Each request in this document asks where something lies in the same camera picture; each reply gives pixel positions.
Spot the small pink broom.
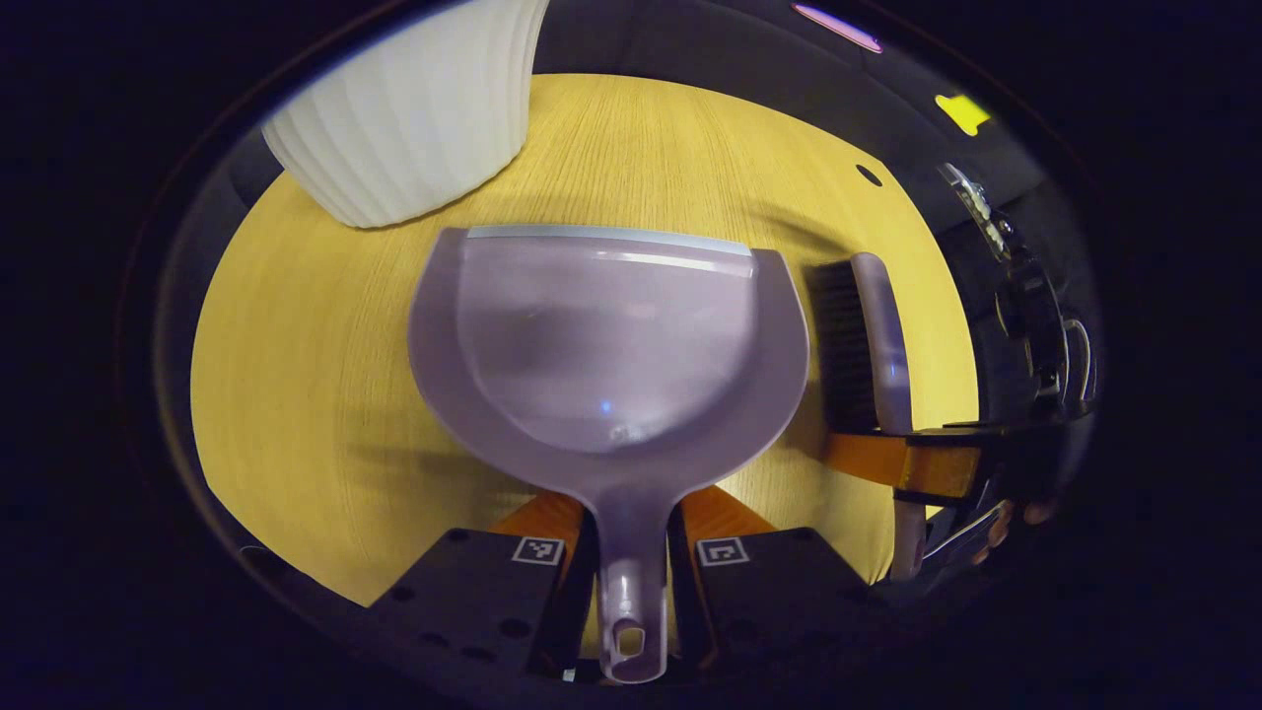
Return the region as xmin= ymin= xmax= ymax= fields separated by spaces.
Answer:
xmin=806 ymin=252 xmax=929 ymax=583

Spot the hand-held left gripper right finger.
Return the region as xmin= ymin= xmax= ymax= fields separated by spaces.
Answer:
xmin=669 ymin=485 xmax=889 ymax=669

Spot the pink plastic dustpan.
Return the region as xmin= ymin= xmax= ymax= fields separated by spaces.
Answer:
xmin=407 ymin=225 xmax=811 ymax=684

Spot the white ribbed garbage bin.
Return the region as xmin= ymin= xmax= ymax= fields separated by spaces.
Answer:
xmin=261 ymin=0 xmax=551 ymax=230

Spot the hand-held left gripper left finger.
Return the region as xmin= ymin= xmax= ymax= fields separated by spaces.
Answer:
xmin=365 ymin=490 xmax=598 ymax=682

